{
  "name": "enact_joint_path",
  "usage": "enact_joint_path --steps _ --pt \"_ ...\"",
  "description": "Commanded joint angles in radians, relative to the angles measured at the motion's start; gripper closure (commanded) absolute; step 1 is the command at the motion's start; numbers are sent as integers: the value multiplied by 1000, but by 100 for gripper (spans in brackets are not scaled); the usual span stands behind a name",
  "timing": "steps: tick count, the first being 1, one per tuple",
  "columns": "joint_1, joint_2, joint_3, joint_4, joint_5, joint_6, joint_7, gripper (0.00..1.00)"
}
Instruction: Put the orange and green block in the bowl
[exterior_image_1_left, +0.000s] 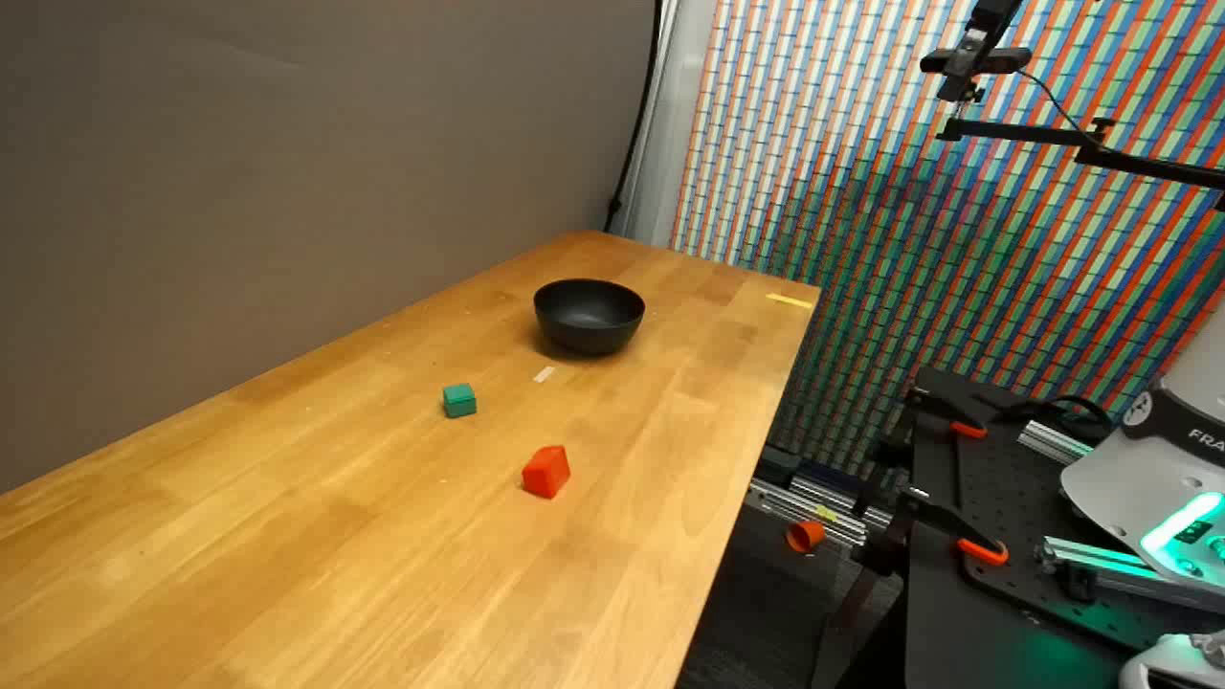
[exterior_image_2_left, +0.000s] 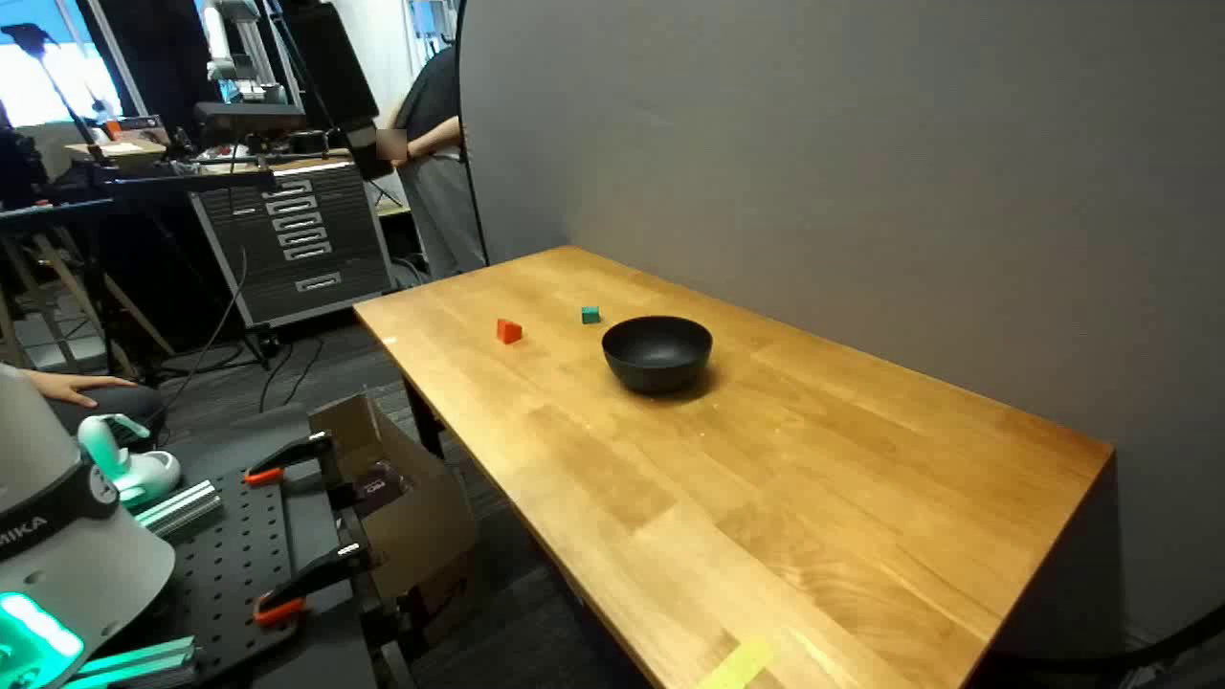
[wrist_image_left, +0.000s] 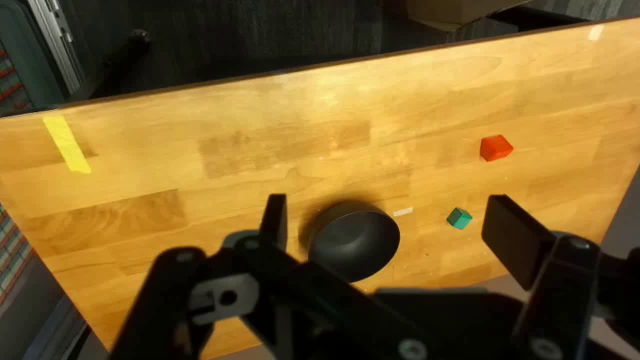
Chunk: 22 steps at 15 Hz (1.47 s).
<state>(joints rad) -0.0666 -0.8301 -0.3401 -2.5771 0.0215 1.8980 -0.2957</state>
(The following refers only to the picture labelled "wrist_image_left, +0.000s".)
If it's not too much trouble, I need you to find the yellow tape strip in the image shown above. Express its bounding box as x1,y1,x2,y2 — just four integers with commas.
42,117,92,175

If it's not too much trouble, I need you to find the black bowl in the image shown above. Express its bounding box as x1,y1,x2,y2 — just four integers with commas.
300,201,402,283

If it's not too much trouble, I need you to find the small white tape piece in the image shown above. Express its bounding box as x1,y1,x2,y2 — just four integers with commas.
392,208,414,218

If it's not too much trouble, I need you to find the orange block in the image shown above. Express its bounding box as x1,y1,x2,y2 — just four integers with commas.
481,134,514,163

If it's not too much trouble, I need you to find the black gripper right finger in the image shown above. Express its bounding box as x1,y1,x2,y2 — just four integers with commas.
482,195,557,290

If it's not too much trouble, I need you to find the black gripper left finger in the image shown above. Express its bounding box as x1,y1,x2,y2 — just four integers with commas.
259,195,288,251

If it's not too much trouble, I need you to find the green block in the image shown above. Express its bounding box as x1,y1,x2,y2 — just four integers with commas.
447,208,473,230

